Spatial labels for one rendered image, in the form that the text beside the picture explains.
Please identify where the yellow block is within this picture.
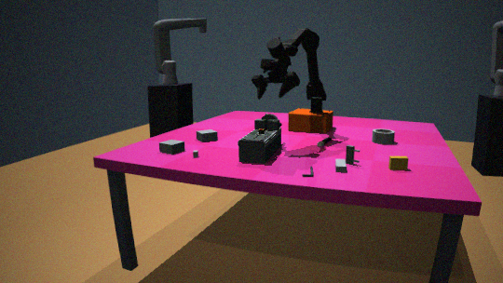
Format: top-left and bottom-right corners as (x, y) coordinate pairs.
(388, 156), (409, 170)

